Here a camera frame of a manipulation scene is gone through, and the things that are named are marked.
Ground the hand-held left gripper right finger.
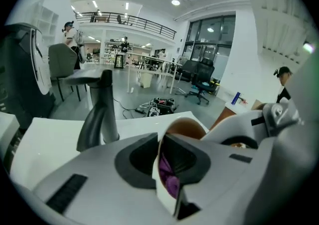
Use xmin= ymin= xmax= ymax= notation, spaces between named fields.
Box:
xmin=164 ymin=133 xmax=259 ymax=225

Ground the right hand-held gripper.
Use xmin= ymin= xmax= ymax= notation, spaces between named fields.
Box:
xmin=201 ymin=97 xmax=304 ymax=150

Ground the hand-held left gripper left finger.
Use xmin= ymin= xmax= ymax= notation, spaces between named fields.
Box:
xmin=33 ymin=133 xmax=175 ymax=225

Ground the brown bowl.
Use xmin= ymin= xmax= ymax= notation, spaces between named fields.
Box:
xmin=151 ymin=116 xmax=208 ymax=220

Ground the purple cloth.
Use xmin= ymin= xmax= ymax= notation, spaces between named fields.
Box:
xmin=159 ymin=153 xmax=180 ymax=199

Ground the brown wooden cabinet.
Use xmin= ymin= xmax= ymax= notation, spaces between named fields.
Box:
xmin=209 ymin=99 xmax=266 ymax=131

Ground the blue box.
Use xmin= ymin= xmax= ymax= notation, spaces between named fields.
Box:
xmin=231 ymin=91 xmax=242 ymax=105

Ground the black faucet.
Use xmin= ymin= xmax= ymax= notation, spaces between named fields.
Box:
xmin=65 ymin=69 xmax=120 ymax=152

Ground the black equipment bag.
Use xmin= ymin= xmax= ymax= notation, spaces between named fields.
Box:
xmin=136 ymin=97 xmax=179 ymax=117

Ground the beige bin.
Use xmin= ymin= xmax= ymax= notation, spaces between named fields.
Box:
xmin=138 ymin=71 xmax=153 ymax=89

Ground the long white table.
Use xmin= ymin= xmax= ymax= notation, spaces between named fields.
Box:
xmin=127 ymin=53 xmax=184 ymax=94

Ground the black framed board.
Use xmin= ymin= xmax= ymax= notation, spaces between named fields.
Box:
xmin=114 ymin=53 xmax=125 ymax=69

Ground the gray chair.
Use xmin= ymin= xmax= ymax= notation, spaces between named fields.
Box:
xmin=48 ymin=43 xmax=88 ymax=102

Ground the white storage shelving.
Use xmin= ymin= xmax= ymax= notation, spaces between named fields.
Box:
xmin=104 ymin=40 xmax=153 ymax=65

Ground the black balcony railing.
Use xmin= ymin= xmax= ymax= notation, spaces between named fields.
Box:
xmin=74 ymin=11 xmax=177 ymax=40

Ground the white shelf unit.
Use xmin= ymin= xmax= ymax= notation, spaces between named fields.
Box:
xmin=26 ymin=0 xmax=60 ymax=45

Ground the large glass window wall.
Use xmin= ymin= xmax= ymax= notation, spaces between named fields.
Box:
xmin=184 ymin=15 xmax=236 ymax=81

